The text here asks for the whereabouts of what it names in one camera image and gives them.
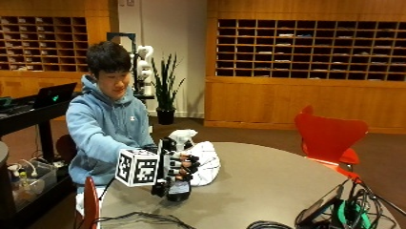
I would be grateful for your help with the green potted plant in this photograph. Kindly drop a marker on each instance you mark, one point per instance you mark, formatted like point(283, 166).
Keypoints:
point(165, 89)

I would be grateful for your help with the wooden pigeonhole shelf wide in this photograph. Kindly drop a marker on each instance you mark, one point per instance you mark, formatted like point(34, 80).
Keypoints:
point(310, 49)

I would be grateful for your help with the black metal frame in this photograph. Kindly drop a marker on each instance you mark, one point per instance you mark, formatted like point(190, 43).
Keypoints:
point(122, 38)

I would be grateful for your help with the dark spray bottle white trigger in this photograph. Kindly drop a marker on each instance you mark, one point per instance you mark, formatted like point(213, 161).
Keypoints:
point(181, 138)

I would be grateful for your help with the dark red chair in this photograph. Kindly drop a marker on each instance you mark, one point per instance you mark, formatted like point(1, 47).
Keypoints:
point(65, 149)

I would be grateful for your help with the wooden pigeonhole shelf narrow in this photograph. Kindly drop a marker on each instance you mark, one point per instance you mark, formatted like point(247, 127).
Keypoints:
point(41, 44)

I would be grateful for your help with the the person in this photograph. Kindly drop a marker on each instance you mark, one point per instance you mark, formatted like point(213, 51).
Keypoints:
point(105, 124)

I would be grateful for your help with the white marker cube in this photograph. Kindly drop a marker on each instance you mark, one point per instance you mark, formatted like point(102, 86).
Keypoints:
point(137, 167)

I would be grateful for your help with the white cloth bag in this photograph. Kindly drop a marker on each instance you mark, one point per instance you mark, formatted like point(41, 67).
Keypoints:
point(206, 162)

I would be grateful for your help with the clear plastic bin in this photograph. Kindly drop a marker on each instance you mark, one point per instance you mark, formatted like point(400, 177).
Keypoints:
point(32, 184)

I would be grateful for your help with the black tablet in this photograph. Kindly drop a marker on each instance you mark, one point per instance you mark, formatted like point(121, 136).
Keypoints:
point(318, 206)

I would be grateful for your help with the black laptop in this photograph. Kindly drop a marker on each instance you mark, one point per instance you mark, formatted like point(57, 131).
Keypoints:
point(54, 95)

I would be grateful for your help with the black cart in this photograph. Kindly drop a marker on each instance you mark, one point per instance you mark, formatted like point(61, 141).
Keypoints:
point(25, 120)

